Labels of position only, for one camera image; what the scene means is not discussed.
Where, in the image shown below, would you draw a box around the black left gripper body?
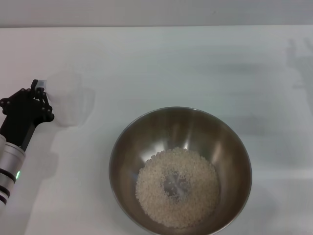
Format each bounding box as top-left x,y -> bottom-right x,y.
0,98 -> 45,152

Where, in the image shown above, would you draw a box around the translucent plastic measuring cup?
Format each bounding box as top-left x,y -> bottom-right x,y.
45,69 -> 96,127

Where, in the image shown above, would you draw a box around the white rice grains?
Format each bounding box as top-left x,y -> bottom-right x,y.
135,146 -> 221,222

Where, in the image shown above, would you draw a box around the stainless steel mixing bowl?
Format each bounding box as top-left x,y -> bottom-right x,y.
109,106 -> 253,235

